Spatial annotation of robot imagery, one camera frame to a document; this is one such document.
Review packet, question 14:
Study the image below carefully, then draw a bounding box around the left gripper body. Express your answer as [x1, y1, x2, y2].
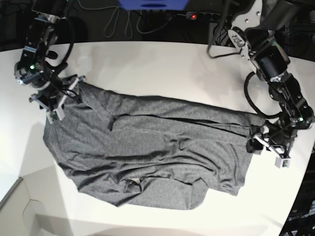
[250, 124, 297, 157]

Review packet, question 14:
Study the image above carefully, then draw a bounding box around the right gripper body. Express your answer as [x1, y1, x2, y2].
[29, 75, 86, 112]

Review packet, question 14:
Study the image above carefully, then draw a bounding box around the grey t-shirt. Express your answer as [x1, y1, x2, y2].
[43, 83, 265, 210]

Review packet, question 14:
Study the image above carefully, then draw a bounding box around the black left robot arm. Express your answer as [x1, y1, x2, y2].
[228, 0, 315, 160]

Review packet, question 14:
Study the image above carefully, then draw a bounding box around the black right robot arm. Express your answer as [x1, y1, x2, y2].
[14, 0, 82, 112]

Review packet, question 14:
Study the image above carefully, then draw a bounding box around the blue box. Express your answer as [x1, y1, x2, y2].
[119, 0, 188, 10]

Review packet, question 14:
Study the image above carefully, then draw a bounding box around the white power strip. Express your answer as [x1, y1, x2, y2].
[186, 11, 221, 22]

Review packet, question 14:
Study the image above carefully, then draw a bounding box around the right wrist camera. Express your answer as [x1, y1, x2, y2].
[46, 109, 65, 124]

